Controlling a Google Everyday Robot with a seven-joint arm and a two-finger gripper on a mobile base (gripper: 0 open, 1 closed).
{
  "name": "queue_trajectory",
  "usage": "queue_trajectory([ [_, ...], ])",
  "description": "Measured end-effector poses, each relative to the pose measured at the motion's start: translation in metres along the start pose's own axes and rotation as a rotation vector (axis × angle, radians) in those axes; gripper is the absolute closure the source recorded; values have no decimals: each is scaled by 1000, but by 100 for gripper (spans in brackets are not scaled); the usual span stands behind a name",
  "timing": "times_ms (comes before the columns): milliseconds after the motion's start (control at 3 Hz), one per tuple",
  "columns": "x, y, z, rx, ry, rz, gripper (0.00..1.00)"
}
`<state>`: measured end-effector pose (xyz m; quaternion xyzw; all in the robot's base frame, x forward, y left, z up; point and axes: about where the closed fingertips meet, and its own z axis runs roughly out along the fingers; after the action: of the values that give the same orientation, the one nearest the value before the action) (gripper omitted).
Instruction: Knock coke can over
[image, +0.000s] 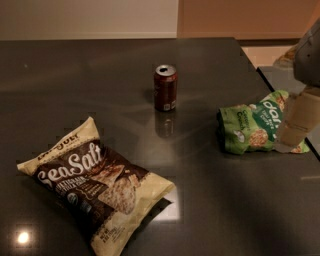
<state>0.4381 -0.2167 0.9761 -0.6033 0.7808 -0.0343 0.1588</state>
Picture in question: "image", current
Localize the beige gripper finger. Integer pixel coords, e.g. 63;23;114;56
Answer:
274;87;320;153

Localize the red coke can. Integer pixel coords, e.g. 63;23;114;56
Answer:
154;64;178;112

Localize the green rice chips bag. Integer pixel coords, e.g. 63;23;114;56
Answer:
216;89;311;156

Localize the sea salt chips bag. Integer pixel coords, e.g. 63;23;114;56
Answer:
17;118;175;256

